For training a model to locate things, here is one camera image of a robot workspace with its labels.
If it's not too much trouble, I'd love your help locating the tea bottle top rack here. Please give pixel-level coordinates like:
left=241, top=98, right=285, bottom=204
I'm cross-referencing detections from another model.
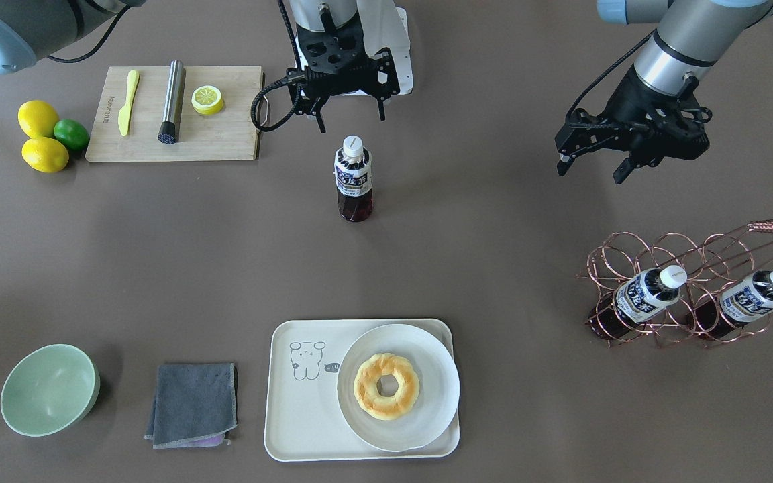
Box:
left=333, top=136, right=373, bottom=222

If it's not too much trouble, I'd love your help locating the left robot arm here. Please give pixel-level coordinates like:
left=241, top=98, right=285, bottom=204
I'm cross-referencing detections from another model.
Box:
left=555, top=1, right=773, bottom=184

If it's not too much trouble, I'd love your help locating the white plate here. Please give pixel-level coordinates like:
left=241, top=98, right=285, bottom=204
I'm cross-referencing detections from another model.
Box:
left=337, top=324, right=460, bottom=453

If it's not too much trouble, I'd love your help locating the glazed donut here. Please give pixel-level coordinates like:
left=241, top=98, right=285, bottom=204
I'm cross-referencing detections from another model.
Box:
left=354, top=354, right=421, bottom=420

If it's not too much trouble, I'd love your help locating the tea bottle lower outer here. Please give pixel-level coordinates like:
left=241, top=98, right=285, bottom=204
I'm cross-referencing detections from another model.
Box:
left=691, top=271, right=773, bottom=339

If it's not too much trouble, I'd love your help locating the yellow lemon near board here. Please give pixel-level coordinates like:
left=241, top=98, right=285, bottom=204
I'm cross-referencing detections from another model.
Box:
left=21, top=137, right=70, bottom=173

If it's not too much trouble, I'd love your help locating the tea bottle lower middle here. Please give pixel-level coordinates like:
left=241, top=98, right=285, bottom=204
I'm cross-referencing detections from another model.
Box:
left=589, top=265, right=687, bottom=340

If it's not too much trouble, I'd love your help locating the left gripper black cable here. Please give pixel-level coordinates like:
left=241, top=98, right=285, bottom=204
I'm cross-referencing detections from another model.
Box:
left=564, top=30, right=656, bottom=125

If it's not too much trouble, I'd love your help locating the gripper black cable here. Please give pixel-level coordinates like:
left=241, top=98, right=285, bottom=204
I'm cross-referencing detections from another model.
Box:
left=564, top=30, right=656, bottom=125
left=250, top=0, right=307, bottom=133

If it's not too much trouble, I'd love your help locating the bamboo cutting board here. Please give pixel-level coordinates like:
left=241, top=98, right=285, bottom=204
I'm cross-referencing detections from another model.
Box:
left=85, top=65, right=264, bottom=162

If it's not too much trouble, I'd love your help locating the half lemon slice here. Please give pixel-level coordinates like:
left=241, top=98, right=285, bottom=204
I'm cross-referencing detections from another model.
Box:
left=191, top=85, right=225, bottom=116

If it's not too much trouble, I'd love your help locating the steel muddler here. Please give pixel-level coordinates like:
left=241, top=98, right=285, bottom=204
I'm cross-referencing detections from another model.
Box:
left=157, top=59, right=185, bottom=144

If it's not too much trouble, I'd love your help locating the green lime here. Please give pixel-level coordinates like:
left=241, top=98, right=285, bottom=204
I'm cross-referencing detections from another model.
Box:
left=53, top=119, right=90, bottom=151

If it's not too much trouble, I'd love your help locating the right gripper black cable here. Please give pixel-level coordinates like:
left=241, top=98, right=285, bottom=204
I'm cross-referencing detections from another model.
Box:
left=250, top=0, right=307, bottom=133

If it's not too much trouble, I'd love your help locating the cream serving tray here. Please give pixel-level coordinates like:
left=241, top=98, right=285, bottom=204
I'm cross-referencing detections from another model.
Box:
left=264, top=318, right=460, bottom=462

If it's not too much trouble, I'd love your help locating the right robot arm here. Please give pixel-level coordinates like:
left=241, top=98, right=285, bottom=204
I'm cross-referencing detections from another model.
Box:
left=0, top=1, right=412, bottom=132

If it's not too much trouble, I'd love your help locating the copper wire bottle rack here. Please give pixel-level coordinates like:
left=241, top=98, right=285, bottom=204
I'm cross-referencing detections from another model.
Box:
left=582, top=219, right=773, bottom=347

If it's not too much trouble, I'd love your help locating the green bowl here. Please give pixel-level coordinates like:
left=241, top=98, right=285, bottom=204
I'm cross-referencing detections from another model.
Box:
left=0, top=343, right=101, bottom=437

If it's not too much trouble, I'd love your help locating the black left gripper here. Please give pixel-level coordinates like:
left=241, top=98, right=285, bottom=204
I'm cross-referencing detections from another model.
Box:
left=555, top=67, right=712, bottom=184

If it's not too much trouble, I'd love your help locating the yellow plastic knife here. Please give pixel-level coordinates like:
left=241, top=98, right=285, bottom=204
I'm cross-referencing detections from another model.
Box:
left=117, top=68, right=141, bottom=137

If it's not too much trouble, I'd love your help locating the yellow lemon far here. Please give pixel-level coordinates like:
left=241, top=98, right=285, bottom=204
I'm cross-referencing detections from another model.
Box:
left=17, top=100, right=60, bottom=138

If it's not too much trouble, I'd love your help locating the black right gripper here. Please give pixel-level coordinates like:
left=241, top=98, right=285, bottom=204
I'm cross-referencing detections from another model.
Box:
left=287, top=19, right=399, bottom=133

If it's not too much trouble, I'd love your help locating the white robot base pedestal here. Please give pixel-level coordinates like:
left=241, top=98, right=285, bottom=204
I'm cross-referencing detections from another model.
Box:
left=289, top=1, right=413, bottom=95

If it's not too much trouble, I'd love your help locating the grey folded cloth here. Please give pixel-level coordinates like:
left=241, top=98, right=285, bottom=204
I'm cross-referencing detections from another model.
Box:
left=144, top=362, right=238, bottom=449

